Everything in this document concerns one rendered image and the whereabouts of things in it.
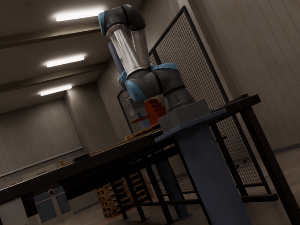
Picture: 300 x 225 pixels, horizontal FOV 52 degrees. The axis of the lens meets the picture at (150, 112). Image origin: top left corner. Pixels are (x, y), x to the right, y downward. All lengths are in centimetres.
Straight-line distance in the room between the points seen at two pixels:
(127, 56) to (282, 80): 446
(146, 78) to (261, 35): 454
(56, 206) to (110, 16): 96
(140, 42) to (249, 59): 448
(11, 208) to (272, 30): 497
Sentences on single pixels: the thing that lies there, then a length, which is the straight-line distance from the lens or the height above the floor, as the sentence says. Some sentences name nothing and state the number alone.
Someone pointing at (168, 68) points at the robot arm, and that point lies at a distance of 147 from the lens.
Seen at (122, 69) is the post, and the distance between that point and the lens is 400.
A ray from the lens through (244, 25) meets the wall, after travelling 608.
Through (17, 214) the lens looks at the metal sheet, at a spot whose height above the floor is 78.
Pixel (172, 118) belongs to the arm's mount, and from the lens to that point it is 141.
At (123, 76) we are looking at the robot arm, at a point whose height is 130.
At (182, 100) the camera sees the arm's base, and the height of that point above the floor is 98.
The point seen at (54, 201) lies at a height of 78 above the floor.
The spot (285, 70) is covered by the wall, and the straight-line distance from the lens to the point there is 568.
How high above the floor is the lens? 78
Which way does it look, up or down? 8 degrees up
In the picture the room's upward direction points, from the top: 23 degrees counter-clockwise
